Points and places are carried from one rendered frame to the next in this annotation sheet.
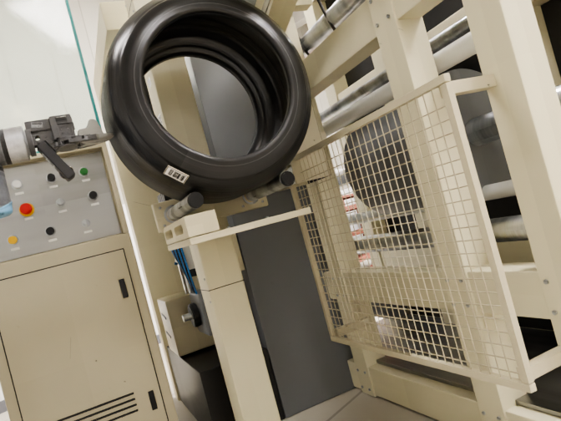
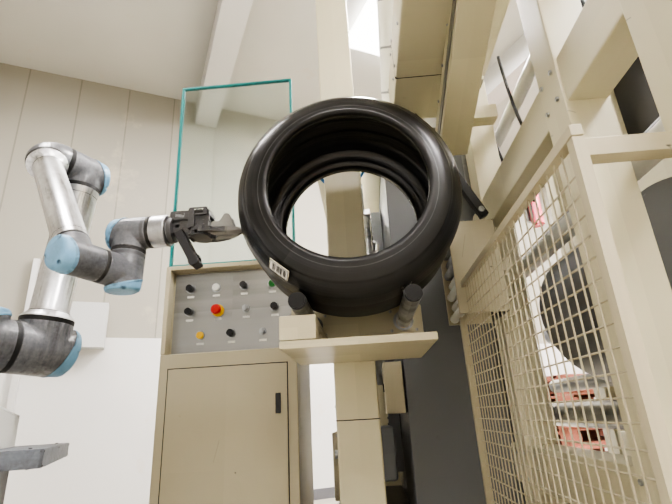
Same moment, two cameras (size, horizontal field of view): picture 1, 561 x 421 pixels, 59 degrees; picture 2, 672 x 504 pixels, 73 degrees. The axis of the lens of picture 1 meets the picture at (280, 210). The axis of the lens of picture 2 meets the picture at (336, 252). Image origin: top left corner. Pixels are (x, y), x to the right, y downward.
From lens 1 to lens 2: 0.56 m
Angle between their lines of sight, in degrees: 32
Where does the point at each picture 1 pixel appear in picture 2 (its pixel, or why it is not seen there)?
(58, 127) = (196, 218)
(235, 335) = (356, 484)
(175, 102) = (342, 216)
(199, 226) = (292, 330)
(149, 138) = (258, 229)
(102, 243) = (269, 352)
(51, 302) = (211, 400)
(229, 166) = (336, 267)
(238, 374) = not seen: outside the picture
